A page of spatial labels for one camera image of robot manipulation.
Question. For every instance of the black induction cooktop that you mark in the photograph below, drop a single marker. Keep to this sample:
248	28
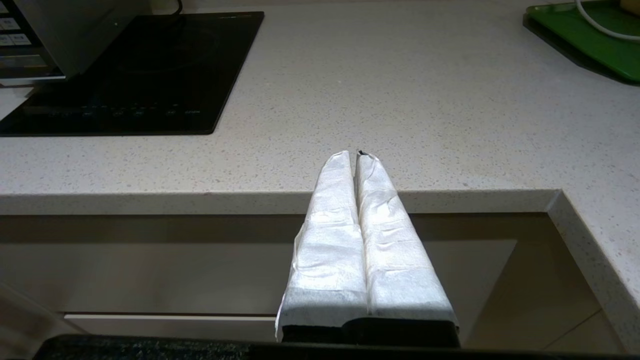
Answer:
150	65

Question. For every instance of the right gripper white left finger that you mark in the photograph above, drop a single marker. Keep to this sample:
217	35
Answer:
330	250

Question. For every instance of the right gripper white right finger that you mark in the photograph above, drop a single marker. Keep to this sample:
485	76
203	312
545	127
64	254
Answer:
395	260

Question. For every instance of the green plastic tray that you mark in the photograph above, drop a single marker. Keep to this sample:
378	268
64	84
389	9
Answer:
590	45

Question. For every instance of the silver Panasonic microwave oven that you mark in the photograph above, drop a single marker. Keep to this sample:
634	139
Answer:
75	35

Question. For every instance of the grey cabinet front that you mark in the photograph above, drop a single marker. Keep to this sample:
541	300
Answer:
150	270

